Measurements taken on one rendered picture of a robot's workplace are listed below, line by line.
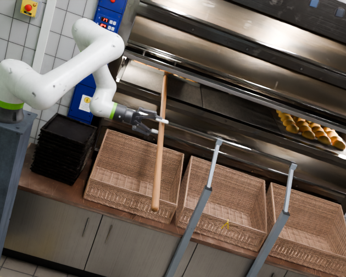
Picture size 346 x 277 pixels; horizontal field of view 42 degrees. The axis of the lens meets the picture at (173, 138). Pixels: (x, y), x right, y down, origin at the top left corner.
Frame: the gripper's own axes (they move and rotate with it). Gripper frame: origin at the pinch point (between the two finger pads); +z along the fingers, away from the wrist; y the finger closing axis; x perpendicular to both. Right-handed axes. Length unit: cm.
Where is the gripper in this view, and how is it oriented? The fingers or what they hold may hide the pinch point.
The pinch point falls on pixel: (160, 126)
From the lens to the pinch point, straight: 242.8
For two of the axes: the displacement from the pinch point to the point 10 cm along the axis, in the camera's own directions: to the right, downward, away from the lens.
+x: -0.1, 4.2, -9.1
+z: 9.4, 3.1, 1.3
